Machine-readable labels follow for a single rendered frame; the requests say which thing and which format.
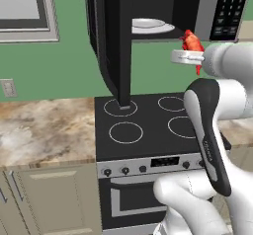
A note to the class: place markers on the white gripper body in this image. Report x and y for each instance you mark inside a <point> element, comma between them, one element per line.
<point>182,56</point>

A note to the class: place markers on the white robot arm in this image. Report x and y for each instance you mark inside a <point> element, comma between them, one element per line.
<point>235,97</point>

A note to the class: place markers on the red fish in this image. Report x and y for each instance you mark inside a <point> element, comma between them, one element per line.
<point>192,41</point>

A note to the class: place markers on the white microwave turntable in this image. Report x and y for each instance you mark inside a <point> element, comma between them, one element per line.
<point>166,28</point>

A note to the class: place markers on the grey microwave oven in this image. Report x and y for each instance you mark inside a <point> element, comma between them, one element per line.
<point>208,8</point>

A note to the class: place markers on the black microwave door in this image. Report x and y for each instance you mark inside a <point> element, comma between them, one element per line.
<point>115,31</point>

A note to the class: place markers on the white plate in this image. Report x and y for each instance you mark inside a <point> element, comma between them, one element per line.
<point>148,22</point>

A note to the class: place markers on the black electric hob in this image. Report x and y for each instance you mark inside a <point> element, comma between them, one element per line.
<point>151,130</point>

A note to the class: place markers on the black oven knob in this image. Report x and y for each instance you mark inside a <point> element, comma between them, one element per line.
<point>125,170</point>
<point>142,169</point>
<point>107,172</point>
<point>186,165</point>
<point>201,163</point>

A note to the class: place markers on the black oven door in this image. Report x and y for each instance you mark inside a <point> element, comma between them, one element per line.
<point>131,202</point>

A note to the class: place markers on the grey oven bottom drawer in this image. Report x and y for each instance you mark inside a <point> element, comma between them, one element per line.
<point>131,229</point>

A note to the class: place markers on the beige cupboard door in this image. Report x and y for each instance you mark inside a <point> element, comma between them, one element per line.
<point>59,202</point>
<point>5,216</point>

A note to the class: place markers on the grey window frame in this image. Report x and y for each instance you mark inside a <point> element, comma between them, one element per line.
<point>49,12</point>

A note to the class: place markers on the grey wall outlet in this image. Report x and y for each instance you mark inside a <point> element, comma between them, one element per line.
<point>9,88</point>

